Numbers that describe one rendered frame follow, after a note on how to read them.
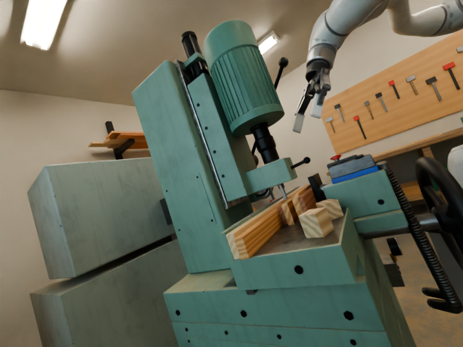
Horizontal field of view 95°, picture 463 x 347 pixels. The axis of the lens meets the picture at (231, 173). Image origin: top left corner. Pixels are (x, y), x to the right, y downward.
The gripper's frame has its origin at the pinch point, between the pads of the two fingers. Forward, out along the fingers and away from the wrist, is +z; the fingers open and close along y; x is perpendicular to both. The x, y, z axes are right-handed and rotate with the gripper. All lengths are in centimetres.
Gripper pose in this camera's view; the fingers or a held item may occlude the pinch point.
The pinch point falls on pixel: (305, 122)
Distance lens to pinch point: 75.4
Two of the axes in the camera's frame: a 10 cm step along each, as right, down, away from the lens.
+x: -9.6, -2.9, -0.7
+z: -2.7, 9.5, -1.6
